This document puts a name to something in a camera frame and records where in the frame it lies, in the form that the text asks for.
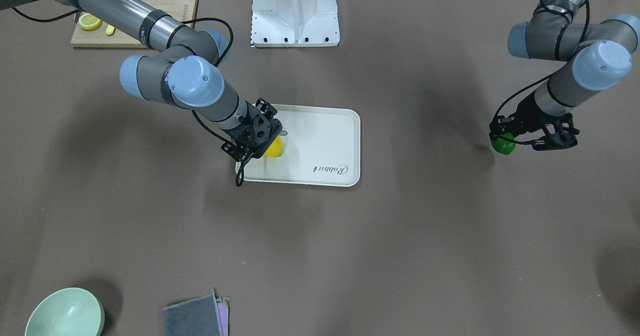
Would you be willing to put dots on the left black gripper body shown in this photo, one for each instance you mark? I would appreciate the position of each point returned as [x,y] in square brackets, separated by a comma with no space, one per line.
[526,114]

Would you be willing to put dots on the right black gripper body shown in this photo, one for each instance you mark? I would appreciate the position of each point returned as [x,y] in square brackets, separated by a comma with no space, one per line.
[231,148]

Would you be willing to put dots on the yellow lemon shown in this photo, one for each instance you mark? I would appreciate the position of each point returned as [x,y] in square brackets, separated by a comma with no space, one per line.
[276,148]

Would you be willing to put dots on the green lime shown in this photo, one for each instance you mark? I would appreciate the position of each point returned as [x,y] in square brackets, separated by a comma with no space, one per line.
[503,144]

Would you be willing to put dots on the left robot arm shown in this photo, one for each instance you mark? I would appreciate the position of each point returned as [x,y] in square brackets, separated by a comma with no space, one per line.
[596,57]

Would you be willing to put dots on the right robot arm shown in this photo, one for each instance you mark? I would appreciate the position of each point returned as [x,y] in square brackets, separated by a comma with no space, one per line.
[183,73]

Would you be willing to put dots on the white rabbit tray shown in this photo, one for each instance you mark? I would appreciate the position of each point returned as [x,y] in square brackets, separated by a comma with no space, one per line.
[321,147]

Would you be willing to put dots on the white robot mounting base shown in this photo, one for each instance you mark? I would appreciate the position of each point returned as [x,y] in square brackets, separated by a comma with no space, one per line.
[294,23]

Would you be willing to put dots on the bamboo cutting board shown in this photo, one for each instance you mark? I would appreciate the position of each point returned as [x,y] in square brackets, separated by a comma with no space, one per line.
[139,24]

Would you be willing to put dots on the purple cloth underneath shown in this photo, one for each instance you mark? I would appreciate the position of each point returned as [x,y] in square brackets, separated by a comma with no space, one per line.
[224,313]

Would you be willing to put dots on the grey folded cloth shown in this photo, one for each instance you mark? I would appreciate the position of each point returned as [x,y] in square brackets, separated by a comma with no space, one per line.
[195,317]

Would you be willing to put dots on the lemon slice lower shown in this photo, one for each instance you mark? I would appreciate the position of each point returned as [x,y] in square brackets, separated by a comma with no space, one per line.
[89,22]

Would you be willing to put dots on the pale green bowl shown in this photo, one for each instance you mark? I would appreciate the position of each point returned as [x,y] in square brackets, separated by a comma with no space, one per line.
[71,311]

